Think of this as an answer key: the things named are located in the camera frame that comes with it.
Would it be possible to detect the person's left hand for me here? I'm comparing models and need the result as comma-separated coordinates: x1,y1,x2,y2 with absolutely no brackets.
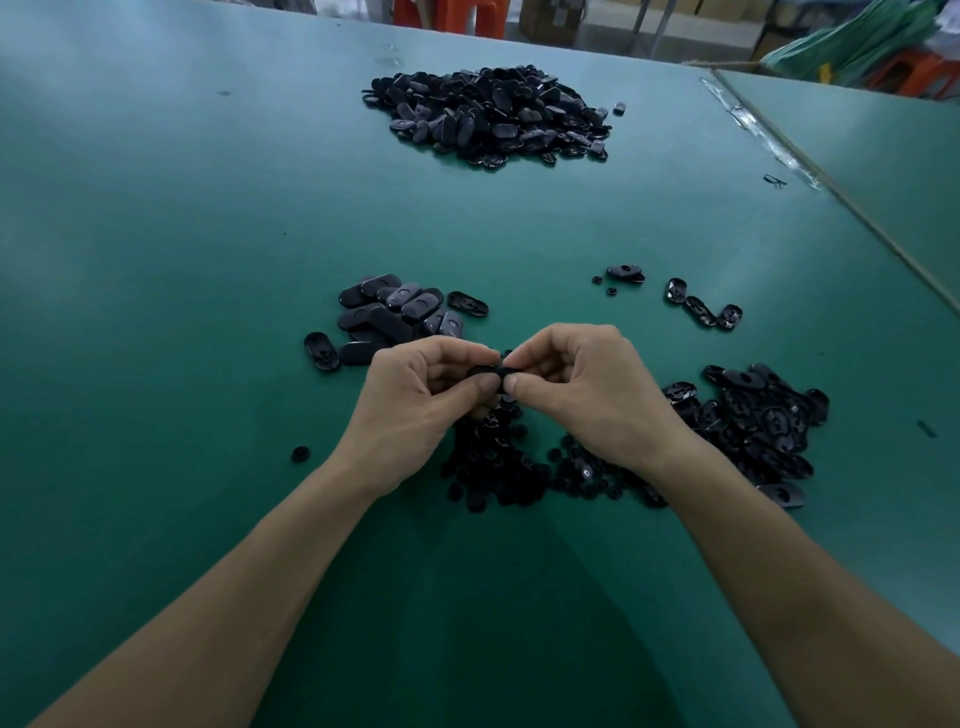
330,334,501,500

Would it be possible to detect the person's right hand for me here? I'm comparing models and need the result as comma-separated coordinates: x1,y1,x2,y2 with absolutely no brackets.
499,322,699,482

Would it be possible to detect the pile of small black buttons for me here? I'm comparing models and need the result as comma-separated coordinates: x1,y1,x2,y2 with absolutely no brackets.
442,393,669,515

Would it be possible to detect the pile of black oval shells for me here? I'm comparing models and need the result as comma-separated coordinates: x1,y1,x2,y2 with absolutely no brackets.
606,264,831,512

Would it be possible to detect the person's right forearm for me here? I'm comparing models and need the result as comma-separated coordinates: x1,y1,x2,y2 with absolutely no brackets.
652,438,960,728

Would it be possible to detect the person's left forearm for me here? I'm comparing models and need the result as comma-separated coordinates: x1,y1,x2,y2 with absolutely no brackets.
33,453,384,728

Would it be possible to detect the small open cardboard box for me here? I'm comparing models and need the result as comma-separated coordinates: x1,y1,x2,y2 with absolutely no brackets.
520,0,588,47

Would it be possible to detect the green striped bag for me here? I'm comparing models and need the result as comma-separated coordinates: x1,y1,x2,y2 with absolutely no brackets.
762,0,942,84

